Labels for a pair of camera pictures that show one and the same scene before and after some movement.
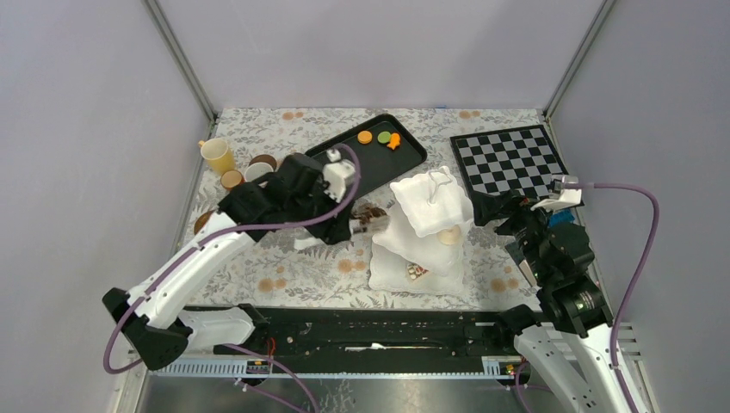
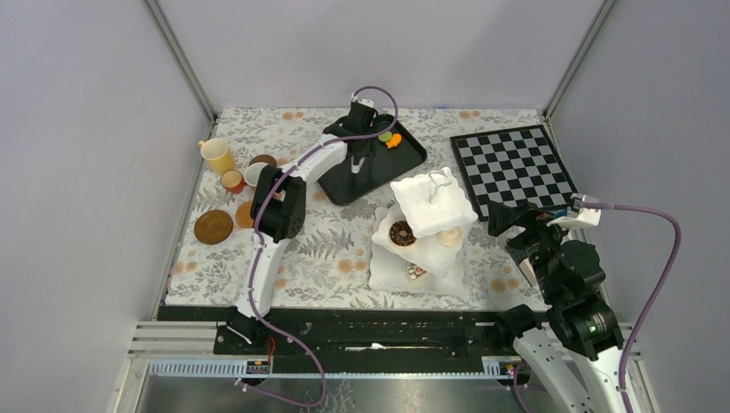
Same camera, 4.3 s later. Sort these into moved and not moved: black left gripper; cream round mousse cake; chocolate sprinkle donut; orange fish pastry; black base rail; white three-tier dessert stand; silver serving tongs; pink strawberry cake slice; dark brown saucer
Moved: silver serving tongs; chocolate sprinkle donut; black left gripper
Not moved: white three-tier dessert stand; pink strawberry cake slice; orange fish pastry; cream round mousse cake; dark brown saucer; black base rail
